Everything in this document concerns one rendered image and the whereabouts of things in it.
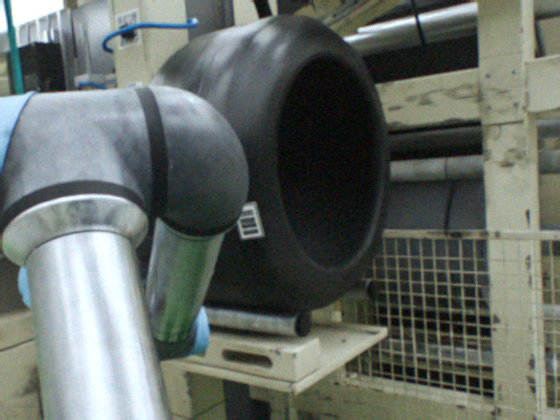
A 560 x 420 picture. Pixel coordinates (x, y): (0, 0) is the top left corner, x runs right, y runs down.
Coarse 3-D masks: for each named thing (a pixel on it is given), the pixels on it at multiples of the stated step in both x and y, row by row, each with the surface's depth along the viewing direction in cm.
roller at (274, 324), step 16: (208, 304) 125; (224, 304) 124; (208, 320) 124; (224, 320) 121; (240, 320) 119; (256, 320) 116; (272, 320) 114; (288, 320) 112; (304, 320) 111; (304, 336) 112
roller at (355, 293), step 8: (360, 280) 134; (368, 280) 133; (352, 288) 134; (360, 288) 132; (368, 288) 131; (376, 288) 133; (344, 296) 136; (352, 296) 134; (360, 296) 133; (368, 296) 132; (376, 296) 133
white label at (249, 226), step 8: (248, 208) 100; (256, 208) 99; (240, 216) 101; (248, 216) 100; (256, 216) 100; (240, 224) 101; (248, 224) 101; (256, 224) 100; (240, 232) 102; (248, 232) 101; (256, 232) 101
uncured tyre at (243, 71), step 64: (192, 64) 111; (256, 64) 103; (320, 64) 136; (256, 128) 100; (320, 128) 149; (384, 128) 134; (256, 192) 100; (320, 192) 151; (384, 192) 134; (256, 256) 104; (320, 256) 143
